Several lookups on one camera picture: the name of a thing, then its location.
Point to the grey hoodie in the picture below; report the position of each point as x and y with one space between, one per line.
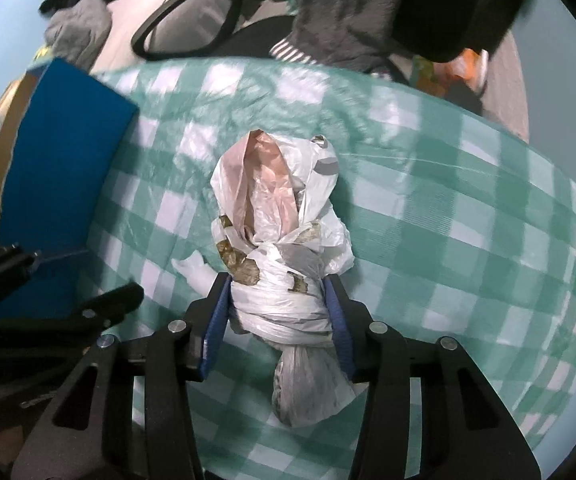
348 5

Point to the grey blanket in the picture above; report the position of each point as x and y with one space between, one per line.
77 30

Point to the black office chair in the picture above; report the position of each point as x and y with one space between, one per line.
448 10

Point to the cardboard box with blue outside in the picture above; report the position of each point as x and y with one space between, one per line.
62 160

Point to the orange packaging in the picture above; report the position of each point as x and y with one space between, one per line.
448 72

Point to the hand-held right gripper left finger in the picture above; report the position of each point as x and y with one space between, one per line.
215 330

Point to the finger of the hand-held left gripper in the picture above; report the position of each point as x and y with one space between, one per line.
102 310
62 254

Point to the knotted white plastic bag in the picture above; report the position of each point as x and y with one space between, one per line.
278 310

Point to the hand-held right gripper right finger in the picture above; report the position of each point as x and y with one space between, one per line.
340 330

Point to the striped knit garment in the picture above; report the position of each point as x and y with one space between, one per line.
290 52

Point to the small white plastic scrap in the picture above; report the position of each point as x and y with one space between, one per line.
195 270

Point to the green checkered tablecloth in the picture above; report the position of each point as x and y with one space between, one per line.
443 210

